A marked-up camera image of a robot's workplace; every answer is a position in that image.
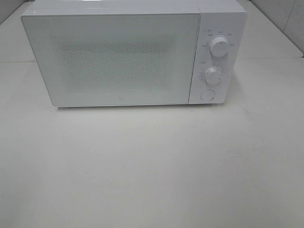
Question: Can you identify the upper white power knob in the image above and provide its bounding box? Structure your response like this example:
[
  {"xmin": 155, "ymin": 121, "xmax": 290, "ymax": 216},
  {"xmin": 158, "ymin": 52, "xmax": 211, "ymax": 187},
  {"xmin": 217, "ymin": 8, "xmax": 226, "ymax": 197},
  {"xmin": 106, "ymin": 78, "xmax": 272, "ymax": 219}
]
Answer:
[{"xmin": 209, "ymin": 36, "xmax": 230, "ymax": 57}]

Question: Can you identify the white microwave door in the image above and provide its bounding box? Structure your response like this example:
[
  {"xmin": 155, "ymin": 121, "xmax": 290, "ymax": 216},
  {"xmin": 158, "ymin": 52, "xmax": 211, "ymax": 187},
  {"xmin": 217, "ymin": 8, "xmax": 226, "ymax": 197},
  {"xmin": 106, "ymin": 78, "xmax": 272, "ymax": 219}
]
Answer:
[{"xmin": 21, "ymin": 14, "xmax": 200, "ymax": 107}]

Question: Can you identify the white microwave oven body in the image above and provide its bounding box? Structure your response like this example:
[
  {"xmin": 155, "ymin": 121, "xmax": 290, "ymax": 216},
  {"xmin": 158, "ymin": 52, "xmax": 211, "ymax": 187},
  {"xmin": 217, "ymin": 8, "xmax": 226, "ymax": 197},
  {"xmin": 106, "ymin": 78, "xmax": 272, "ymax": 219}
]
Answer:
[{"xmin": 21, "ymin": 0, "xmax": 247, "ymax": 106}]

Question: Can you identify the round door release button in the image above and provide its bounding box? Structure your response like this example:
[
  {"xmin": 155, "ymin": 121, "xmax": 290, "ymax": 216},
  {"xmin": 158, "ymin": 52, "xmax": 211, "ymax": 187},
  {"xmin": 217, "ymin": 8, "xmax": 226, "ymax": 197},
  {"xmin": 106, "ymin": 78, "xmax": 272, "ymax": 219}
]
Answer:
[{"xmin": 200, "ymin": 89, "xmax": 215, "ymax": 101}]

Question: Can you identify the white timer knob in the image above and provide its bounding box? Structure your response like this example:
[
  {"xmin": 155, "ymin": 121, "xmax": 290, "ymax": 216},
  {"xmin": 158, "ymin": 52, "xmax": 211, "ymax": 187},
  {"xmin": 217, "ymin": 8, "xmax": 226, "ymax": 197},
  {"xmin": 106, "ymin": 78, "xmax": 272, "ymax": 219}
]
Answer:
[{"xmin": 204, "ymin": 67, "xmax": 223, "ymax": 85}]

